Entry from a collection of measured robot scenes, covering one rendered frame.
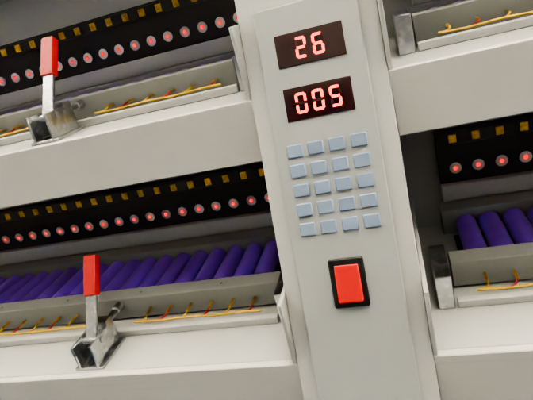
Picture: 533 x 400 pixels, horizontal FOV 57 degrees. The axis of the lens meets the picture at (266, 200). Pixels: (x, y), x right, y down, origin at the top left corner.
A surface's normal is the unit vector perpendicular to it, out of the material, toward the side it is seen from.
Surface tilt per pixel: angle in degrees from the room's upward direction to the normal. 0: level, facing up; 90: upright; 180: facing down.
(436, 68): 108
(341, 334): 90
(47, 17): 90
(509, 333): 18
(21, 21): 90
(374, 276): 90
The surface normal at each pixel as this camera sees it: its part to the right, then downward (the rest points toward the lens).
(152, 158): -0.20, 0.40
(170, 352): -0.25, -0.90
